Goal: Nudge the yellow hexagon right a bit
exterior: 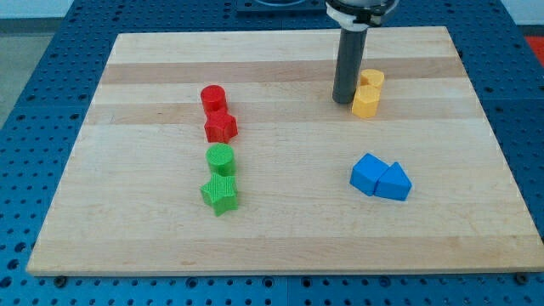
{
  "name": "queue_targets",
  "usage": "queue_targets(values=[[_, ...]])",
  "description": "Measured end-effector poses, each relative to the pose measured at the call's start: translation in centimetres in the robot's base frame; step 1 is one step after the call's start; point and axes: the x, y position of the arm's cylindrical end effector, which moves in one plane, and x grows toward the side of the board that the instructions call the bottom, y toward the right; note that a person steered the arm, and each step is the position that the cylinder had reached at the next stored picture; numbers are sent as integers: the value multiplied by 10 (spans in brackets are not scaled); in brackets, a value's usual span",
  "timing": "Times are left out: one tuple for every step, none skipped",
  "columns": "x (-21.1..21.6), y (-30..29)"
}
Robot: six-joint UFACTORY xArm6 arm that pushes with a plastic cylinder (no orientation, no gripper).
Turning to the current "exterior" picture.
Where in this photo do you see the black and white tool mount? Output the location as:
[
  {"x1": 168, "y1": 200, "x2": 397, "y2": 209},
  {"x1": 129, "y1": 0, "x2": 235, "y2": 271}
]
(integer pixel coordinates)
[{"x1": 326, "y1": 0, "x2": 400, "y2": 31}]

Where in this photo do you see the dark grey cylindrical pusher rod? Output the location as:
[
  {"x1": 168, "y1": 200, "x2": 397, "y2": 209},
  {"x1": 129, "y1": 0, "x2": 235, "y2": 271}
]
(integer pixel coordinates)
[{"x1": 332, "y1": 29, "x2": 367, "y2": 105}]

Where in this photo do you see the yellow hexagon block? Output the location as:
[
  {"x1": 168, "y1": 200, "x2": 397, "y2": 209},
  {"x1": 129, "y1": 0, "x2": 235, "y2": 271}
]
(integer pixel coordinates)
[{"x1": 352, "y1": 85, "x2": 381, "y2": 118}]

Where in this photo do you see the yellow heart block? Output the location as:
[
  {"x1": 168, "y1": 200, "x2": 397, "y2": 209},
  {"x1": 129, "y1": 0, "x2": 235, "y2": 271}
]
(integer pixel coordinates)
[{"x1": 360, "y1": 69, "x2": 385, "y2": 90}]

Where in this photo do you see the blue cube block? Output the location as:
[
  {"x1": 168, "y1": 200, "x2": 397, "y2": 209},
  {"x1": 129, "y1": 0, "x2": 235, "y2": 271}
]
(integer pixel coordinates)
[{"x1": 349, "y1": 153, "x2": 388, "y2": 196}]

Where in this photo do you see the blue triangle block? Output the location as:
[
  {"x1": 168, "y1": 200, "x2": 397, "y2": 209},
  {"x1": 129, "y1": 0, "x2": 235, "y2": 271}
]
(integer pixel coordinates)
[{"x1": 374, "y1": 162, "x2": 412, "y2": 201}]

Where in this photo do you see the red cylinder block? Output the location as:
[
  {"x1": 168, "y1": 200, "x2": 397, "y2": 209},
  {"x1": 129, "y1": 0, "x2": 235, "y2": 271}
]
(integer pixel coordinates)
[{"x1": 201, "y1": 84, "x2": 228, "y2": 114}]

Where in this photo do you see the red star block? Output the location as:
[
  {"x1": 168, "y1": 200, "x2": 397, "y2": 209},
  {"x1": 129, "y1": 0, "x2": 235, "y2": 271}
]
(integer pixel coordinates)
[{"x1": 204, "y1": 110, "x2": 238, "y2": 144}]

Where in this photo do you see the green cylinder block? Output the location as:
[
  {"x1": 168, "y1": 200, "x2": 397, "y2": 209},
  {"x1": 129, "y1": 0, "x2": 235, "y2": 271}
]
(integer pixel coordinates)
[{"x1": 206, "y1": 143, "x2": 236, "y2": 176}]

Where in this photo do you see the wooden board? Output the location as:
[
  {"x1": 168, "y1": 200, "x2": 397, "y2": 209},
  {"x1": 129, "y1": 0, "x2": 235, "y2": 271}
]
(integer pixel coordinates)
[{"x1": 26, "y1": 26, "x2": 543, "y2": 276}]

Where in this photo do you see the green star block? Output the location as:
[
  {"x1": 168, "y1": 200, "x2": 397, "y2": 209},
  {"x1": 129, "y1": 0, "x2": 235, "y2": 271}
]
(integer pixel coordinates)
[{"x1": 200, "y1": 173, "x2": 238, "y2": 217}]

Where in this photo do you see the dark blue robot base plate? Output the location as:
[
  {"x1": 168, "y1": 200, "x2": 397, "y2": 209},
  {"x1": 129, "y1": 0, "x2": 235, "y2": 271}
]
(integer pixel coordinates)
[{"x1": 234, "y1": 0, "x2": 326, "y2": 14}]

